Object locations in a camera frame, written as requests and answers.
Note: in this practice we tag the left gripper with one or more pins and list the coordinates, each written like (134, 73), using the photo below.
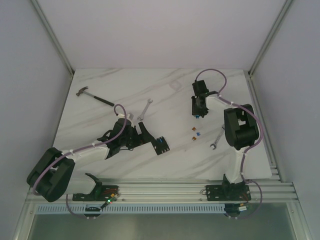
(142, 132)

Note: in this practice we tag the silver wrench centre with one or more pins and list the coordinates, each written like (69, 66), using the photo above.
(141, 116)

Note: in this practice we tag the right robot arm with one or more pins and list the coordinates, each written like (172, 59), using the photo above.
(240, 130)

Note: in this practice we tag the silver wrench right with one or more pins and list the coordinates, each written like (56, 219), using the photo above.
(213, 146)

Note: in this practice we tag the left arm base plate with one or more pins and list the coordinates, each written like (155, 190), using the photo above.
(98, 194)

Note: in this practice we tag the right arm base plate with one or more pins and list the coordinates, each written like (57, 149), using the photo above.
(232, 193)

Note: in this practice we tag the black handled hammer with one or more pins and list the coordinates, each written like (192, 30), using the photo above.
(83, 90)

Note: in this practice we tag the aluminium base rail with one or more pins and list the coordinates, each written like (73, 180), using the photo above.
(166, 196)

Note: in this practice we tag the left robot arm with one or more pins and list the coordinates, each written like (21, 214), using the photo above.
(56, 173)

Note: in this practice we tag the black fuse box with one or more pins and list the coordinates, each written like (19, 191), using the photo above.
(161, 147)

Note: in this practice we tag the silver wrench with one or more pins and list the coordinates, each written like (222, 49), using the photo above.
(213, 146)
(141, 116)

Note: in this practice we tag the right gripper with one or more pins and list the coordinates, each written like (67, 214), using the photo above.
(195, 112)

